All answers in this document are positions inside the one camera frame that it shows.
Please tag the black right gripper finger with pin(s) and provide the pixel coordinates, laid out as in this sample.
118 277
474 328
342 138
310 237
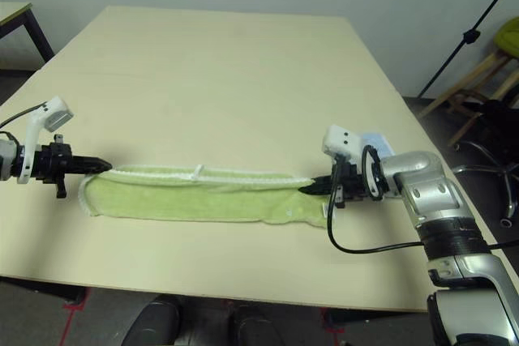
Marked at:
320 190
324 181

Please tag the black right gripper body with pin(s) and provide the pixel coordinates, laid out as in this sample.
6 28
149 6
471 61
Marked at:
350 184

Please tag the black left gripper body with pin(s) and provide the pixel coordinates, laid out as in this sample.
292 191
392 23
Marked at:
50 163

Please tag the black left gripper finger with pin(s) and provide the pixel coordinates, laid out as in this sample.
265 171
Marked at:
89 161
89 169

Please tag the green towel white trim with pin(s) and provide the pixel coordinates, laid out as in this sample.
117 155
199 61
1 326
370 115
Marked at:
202 200

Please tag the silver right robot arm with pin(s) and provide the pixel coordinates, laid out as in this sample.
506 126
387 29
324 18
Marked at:
438 196

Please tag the folded blue towel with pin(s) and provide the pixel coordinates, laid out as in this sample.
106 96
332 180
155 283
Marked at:
379 141

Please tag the beige side table black legs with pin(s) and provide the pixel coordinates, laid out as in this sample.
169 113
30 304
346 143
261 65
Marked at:
36 38

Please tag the black right robot foot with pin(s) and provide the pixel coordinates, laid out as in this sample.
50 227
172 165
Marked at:
257 327

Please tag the black robot foot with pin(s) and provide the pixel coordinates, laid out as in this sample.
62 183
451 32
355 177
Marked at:
152 325
257 327

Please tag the black office chair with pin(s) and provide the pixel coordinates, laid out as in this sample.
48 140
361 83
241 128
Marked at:
498 127

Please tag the black left robot foot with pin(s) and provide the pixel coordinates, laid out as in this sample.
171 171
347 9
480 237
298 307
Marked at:
152 325

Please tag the black stand pole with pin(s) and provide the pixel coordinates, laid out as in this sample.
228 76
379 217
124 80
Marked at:
470 36

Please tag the wooden stool green cushion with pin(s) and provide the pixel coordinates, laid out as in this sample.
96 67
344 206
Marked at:
509 34

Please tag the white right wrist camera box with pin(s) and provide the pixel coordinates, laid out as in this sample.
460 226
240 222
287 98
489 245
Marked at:
342 141

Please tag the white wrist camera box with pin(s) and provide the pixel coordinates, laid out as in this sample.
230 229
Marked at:
54 113
342 141

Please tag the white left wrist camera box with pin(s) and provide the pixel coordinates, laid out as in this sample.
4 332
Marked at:
54 113

